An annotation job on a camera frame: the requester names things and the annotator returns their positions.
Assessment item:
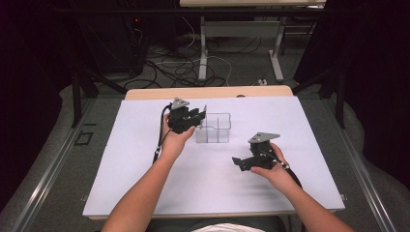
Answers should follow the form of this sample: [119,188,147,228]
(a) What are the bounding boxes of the black metal stand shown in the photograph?
[70,62,129,129]
[290,66,348,131]

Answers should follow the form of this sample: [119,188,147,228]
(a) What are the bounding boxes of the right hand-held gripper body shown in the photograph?
[247,130,281,169]

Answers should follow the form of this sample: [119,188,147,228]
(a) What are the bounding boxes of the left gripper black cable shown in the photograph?
[152,103,172,164]

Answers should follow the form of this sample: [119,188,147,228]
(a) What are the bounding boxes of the person's left hand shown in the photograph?
[160,112,197,162]

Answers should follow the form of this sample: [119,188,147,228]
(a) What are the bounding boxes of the white table cover sheet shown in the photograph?
[82,96,346,218]

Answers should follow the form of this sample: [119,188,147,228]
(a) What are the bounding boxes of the black floor cable bundle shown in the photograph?
[123,35,263,90]

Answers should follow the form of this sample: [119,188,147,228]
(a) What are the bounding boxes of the clear plastic organizer box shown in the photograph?
[195,112,233,144]

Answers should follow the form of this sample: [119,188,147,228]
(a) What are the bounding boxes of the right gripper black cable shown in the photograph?
[266,150,304,189]

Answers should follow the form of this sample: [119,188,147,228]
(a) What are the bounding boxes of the wooden table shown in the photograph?
[82,84,346,221]

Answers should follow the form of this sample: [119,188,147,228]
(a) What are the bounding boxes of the person's right hand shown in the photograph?
[250,142,300,193]

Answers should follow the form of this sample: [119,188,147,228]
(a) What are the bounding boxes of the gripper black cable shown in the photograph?
[152,103,172,164]
[266,150,304,189]

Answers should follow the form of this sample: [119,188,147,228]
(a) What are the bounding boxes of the person's white shirt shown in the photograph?
[191,221,266,232]

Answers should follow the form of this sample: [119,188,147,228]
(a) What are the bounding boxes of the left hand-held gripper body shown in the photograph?
[167,97,194,135]

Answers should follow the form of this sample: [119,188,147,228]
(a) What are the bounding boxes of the white floor cable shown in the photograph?
[154,15,234,87]

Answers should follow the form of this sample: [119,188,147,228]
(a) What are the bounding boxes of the white metal frame desk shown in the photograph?
[179,0,327,83]

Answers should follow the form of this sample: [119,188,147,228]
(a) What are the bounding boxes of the grey floor rail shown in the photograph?
[322,96,399,232]
[9,96,100,232]

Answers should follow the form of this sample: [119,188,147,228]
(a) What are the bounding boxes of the black computer tower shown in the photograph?
[91,14,148,75]

